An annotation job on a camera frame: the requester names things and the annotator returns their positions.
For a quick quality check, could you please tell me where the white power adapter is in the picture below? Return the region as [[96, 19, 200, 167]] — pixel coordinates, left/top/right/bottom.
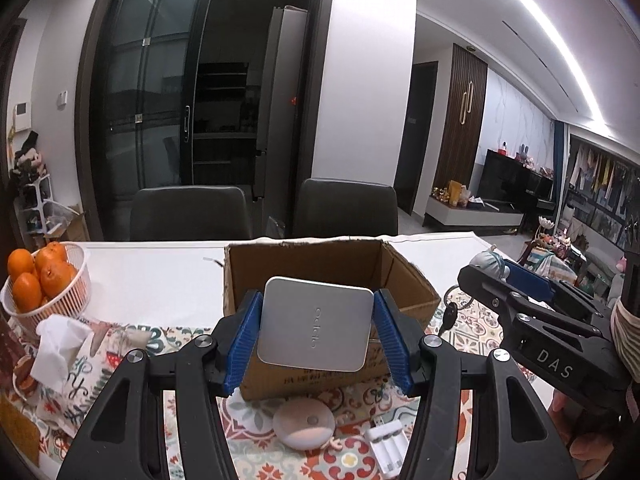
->
[[256, 276, 374, 373]]

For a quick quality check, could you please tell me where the right hand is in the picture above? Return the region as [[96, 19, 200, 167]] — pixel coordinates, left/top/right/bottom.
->
[[548, 387, 639, 479]]

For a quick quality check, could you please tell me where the white tv cabinet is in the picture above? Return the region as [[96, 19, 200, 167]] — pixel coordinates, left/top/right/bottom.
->
[[423, 197, 523, 231]]

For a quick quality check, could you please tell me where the floral fabric tissue cover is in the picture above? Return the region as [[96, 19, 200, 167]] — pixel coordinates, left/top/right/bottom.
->
[[35, 318, 167, 437]]

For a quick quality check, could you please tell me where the black television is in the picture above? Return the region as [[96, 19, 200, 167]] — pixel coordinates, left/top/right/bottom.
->
[[477, 150, 553, 212]]

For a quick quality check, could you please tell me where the white tissue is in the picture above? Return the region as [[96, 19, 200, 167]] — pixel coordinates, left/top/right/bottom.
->
[[30, 314, 92, 392]]

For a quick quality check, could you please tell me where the brown cardboard box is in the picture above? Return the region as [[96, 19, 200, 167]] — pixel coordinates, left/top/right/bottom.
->
[[224, 238, 440, 401]]

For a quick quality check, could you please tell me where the white battery charger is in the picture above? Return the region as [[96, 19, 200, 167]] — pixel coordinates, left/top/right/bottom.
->
[[366, 420, 409, 479]]

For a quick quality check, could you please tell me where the white fruit basket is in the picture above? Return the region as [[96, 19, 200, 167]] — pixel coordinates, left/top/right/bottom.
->
[[1, 242, 92, 338]]

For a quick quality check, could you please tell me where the patterned white tablecloth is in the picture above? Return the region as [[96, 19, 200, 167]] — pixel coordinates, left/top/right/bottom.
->
[[84, 232, 522, 479]]

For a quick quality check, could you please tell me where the orange fruit front left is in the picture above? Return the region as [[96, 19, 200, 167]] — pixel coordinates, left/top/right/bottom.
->
[[12, 272, 43, 313]]

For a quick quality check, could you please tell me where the orange fruit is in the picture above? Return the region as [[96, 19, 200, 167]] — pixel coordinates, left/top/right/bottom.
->
[[34, 242, 77, 299], [6, 248, 35, 282], [12, 272, 43, 313]]

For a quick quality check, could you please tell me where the orange fruit right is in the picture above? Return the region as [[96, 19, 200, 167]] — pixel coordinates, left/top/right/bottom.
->
[[34, 242, 77, 299]]

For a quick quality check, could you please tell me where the round pink white night light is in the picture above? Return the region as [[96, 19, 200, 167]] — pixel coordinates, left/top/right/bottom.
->
[[272, 398, 336, 451]]

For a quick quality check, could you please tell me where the right dark dining chair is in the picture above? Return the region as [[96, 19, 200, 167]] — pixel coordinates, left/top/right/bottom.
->
[[292, 179, 398, 238]]

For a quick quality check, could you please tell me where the dark dining chair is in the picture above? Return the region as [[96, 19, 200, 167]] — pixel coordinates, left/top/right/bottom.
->
[[129, 185, 252, 242], [292, 179, 398, 238]]

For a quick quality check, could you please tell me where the orange fruit back left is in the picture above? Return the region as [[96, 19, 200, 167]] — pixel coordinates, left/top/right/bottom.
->
[[6, 248, 35, 282]]

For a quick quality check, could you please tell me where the left dark dining chair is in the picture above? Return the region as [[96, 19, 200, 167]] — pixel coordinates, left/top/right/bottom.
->
[[129, 185, 252, 242]]

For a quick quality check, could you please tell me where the white shoe rack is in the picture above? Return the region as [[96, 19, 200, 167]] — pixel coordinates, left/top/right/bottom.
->
[[20, 174, 62, 240]]

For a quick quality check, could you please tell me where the grey refrigerator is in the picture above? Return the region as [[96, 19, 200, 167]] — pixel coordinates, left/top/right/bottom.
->
[[253, 6, 307, 237]]

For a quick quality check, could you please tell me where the wall intercom panel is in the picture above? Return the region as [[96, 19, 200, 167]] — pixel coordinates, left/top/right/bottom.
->
[[13, 102, 32, 132]]

